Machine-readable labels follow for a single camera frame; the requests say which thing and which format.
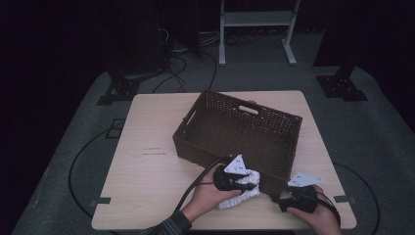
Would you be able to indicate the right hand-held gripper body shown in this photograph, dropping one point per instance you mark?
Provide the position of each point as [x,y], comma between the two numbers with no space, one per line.
[300,200]

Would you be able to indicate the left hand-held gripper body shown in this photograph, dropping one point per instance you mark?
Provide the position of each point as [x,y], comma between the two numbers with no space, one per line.
[226,179]

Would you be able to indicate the white knitted cloth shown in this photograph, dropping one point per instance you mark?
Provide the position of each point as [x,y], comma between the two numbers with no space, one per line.
[238,199]

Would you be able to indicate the brown woven basket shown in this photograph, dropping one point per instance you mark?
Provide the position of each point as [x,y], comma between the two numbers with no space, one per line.
[241,137]

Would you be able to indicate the person's right hand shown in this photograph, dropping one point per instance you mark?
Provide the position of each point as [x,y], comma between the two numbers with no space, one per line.
[322,218]

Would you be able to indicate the person's left hand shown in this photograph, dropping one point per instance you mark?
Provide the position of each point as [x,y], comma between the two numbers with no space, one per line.
[205,199]

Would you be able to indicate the grey tape strip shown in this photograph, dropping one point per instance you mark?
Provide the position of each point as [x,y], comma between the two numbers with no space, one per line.
[342,198]
[102,200]

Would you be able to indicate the small grey round knob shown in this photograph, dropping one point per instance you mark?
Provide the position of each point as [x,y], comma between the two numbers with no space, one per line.
[251,102]

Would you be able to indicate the black stand base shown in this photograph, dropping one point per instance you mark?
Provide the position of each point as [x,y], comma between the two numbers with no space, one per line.
[339,86]
[120,89]

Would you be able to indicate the white metal stand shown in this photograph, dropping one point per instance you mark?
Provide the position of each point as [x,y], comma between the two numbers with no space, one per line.
[256,18]

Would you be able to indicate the dark equipment cabinet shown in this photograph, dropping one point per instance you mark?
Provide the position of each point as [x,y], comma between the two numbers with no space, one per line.
[137,36]

